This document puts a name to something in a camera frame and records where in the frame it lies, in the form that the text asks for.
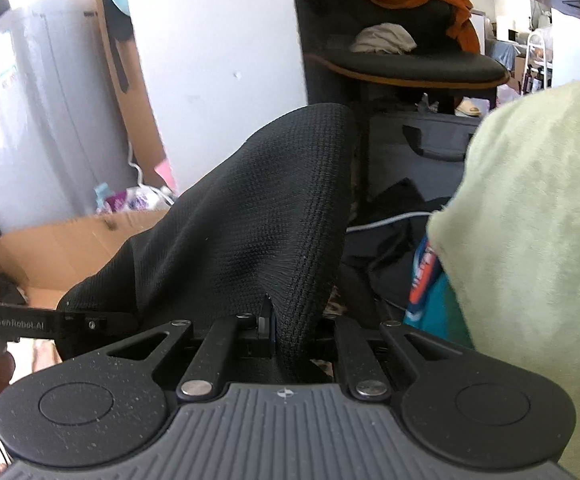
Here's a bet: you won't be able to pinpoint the grey plastic wrapped mattress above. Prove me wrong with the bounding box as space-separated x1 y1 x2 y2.
0 0 136 234

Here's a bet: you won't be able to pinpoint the black shorts with bear lining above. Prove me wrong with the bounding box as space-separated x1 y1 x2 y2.
59 103 356 384

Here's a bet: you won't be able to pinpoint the black office chair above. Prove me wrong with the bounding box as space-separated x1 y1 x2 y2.
295 0 510 113

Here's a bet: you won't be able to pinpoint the detergent bottle teal cap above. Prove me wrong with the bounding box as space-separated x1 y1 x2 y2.
94 182 112 214

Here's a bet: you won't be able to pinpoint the black suitcase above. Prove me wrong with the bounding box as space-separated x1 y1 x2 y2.
369 112 480 200

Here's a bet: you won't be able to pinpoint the brown cardboard sheet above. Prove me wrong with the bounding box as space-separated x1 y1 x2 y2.
0 210 165 309

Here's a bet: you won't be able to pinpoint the purple white refill pouch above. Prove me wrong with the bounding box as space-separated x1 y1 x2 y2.
99 159 175 214

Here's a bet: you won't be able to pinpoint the teal patterned garment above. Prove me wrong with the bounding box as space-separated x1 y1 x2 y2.
405 236 474 349

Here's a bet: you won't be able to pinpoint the beige cloth on chair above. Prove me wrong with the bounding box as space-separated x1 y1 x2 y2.
349 23 417 55

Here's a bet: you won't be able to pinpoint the pale green fleece blanket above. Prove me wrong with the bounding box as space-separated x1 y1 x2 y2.
427 82 580 478

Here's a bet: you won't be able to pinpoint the black bag pile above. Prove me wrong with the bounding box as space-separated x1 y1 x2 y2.
337 179 449 328

